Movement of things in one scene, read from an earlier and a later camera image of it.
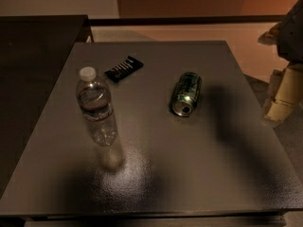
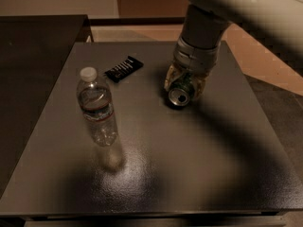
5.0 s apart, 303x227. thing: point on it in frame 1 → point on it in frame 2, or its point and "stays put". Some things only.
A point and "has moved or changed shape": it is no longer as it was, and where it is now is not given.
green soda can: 187,94 has moved or changed shape
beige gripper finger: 288,96 → 193,59
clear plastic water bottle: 95,98 stays put
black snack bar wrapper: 124,69 stays put
